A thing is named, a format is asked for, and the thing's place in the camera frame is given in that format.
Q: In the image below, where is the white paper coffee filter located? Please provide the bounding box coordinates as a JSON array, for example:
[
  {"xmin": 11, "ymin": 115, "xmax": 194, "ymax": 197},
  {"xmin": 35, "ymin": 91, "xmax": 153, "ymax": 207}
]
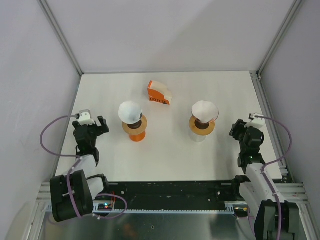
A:
[{"xmin": 118, "ymin": 101, "xmax": 143, "ymax": 125}]

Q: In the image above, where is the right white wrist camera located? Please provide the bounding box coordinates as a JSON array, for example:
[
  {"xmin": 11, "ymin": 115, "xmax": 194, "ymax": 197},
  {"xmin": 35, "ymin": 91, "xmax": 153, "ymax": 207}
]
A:
[{"xmin": 245, "ymin": 113, "xmax": 265, "ymax": 130}]

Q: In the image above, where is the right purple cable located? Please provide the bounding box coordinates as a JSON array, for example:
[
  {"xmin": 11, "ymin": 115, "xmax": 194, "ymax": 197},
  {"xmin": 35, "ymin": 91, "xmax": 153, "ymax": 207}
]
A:
[{"xmin": 247, "ymin": 114, "xmax": 293, "ymax": 240}]

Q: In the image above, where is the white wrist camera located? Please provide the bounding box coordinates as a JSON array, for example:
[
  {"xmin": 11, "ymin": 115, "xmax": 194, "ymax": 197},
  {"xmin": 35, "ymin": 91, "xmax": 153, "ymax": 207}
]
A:
[
  {"xmin": 245, "ymin": 113, "xmax": 265, "ymax": 130},
  {"xmin": 76, "ymin": 109, "xmax": 96, "ymax": 126}
]

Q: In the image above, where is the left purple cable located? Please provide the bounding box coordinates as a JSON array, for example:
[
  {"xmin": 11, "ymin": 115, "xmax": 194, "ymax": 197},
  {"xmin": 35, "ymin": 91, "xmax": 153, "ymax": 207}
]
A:
[{"xmin": 39, "ymin": 114, "xmax": 128, "ymax": 223}]

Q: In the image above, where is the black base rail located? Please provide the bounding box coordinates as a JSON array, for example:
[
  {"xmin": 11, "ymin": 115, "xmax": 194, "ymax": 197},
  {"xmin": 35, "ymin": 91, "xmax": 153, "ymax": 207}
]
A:
[{"xmin": 105, "ymin": 176, "xmax": 247, "ymax": 210}]

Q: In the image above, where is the wooden dripper stand ring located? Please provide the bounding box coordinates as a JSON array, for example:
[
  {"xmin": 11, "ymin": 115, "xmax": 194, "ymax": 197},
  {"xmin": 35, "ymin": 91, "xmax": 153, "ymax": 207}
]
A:
[{"xmin": 121, "ymin": 115, "xmax": 148, "ymax": 136}]

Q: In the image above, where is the purple cable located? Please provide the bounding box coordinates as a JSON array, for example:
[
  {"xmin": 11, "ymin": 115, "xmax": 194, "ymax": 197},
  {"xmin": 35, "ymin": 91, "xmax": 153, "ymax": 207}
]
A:
[
  {"xmin": 39, "ymin": 114, "xmax": 128, "ymax": 223},
  {"xmin": 247, "ymin": 114, "xmax": 293, "ymax": 240}
]

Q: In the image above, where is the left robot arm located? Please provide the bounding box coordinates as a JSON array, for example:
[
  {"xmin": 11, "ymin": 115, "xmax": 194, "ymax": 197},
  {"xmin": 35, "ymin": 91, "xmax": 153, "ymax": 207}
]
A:
[{"xmin": 49, "ymin": 116, "xmax": 111, "ymax": 223}]

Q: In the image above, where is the aluminium frame post left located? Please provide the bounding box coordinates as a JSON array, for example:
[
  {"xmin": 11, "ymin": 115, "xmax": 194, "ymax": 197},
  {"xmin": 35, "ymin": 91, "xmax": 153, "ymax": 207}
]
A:
[{"xmin": 37, "ymin": 0, "xmax": 84, "ymax": 76}]

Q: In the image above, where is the white cable duct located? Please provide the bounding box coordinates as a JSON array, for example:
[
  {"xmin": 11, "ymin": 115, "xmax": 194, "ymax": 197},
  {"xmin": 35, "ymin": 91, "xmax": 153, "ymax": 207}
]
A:
[{"xmin": 44, "ymin": 201, "xmax": 265, "ymax": 215}]

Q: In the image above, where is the clear glass carafe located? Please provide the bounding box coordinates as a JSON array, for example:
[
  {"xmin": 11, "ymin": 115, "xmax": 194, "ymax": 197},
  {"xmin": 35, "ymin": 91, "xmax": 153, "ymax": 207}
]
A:
[{"xmin": 189, "ymin": 132, "xmax": 206, "ymax": 143}]

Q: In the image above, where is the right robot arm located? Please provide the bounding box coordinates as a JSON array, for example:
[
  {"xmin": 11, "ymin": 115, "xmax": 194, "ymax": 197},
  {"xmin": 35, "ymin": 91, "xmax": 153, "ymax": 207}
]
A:
[{"xmin": 229, "ymin": 115, "xmax": 300, "ymax": 240}]

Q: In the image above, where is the aluminium frame post right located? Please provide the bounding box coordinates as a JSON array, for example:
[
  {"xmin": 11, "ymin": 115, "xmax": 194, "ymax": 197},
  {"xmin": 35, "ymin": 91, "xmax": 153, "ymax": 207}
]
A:
[{"xmin": 256, "ymin": 0, "xmax": 306, "ymax": 80}]

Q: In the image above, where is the orange coffee filter box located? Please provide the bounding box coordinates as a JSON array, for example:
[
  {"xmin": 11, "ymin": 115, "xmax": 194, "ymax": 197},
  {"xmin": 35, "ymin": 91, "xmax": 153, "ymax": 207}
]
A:
[{"xmin": 147, "ymin": 80, "xmax": 173, "ymax": 105}]

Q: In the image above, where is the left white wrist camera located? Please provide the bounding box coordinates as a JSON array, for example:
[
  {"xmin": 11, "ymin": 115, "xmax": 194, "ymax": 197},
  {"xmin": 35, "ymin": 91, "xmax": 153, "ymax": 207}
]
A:
[{"xmin": 76, "ymin": 109, "xmax": 96, "ymax": 126}]

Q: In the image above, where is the orange glass carafe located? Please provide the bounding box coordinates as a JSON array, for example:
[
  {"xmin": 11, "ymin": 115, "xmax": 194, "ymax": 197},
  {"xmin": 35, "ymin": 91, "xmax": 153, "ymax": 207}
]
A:
[{"xmin": 129, "ymin": 131, "xmax": 146, "ymax": 142}]

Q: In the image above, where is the aluminium frame post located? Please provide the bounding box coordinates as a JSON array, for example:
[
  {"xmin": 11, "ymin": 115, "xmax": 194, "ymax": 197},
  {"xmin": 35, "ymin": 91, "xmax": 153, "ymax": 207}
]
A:
[
  {"xmin": 37, "ymin": 0, "xmax": 84, "ymax": 76},
  {"xmin": 256, "ymin": 0, "xmax": 306, "ymax": 80}
]

